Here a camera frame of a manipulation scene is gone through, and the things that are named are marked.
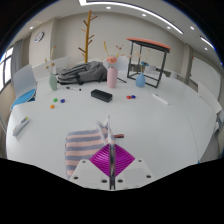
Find round wall clock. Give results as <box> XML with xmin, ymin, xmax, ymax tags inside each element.
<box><xmin>34</xmin><ymin>31</ymin><xmax>45</xmax><ymax>43</ymax></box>

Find white remote control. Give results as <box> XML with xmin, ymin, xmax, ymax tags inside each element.
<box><xmin>12</xmin><ymin>116</ymin><xmax>31</xmax><ymax>137</ymax></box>

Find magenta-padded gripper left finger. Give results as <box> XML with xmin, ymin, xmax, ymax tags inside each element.
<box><xmin>68</xmin><ymin>143</ymin><xmax>111</xmax><ymax>190</ymax></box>

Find ceiling lights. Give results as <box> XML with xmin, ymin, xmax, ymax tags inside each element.
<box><xmin>29</xmin><ymin>0</ymin><xmax>214</xmax><ymax>49</ymax></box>

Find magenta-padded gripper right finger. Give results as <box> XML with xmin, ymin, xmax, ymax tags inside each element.
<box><xmin>114</xmin><ymin>143</ymin><xmax>155</xmax><ymax>190</ymax></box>

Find window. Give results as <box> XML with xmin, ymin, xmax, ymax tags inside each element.
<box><xmin>0</xmin><ymin>46</ymin><xmax>14</xmax><ymax>93</ymax></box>

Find white chair with blue seat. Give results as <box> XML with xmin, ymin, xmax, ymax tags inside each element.
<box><xmin>9</xmin><ymin>64</ymin><xmax>38</xmax><ymax>111</ymax></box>

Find grey curtain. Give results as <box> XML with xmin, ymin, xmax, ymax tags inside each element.
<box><xmin>11</xmin><ymin>38</ymin><xmax>24</xmax><ymax>78</ymax></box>

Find grey backpack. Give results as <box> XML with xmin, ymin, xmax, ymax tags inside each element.
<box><xmin>57</xmin><ymin>60</ymin><xmax>108</xmax><ymax>86</ymax></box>

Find black-framed orange-topped side table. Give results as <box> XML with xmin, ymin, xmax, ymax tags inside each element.
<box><xmin>126</xmin><ymin>37</ymin><xmax>172</xmax><ymax>89</ymax></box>

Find pink vase with flowers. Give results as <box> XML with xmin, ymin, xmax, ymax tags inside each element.
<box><xmin>102</xmin><ymin>40</ymin><xmax>125</xmax><ymax>89</ymax></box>

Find black marker pen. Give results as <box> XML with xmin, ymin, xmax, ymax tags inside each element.
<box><xmin>65</xmin><ymin>86</ymin><xmax>82</xmax><ymax>92</ymax></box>

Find green vase with dried stems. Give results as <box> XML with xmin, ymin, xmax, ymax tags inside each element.
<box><xmin>44</xmin><ymin>45</ymin><xmax>59</xmax><ymax>92</ymax></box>

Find yellow wooden coat stand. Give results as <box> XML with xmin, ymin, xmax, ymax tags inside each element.
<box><xmin>78</xmin><ymin>9</ymin><xmax>98</xmax><ymax>64</ymax></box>

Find blue vase with dried stems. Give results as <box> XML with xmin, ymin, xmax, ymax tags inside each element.
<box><xmin>134</xmin><ymin>49</ymin><xmax>152</xmax><ymax>88</ymax></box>

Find white bar-shaped eraser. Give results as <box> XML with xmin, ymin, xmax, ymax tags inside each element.
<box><xmin>152</xmin><ymin>93</ymin><xmax>170</xmax><ymax>106</ymax></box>

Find pink and grey striped towel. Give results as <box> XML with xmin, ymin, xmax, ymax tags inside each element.
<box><xmin>64</xmin><ymin>115</ymin><xmax>125</xmax><ymax>181</ymax></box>

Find black rectangular box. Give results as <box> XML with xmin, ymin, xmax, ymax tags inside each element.
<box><xmin>90</xmin><ymin>88</ymin><xmax>114</xmax><ymax>103</ymax></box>

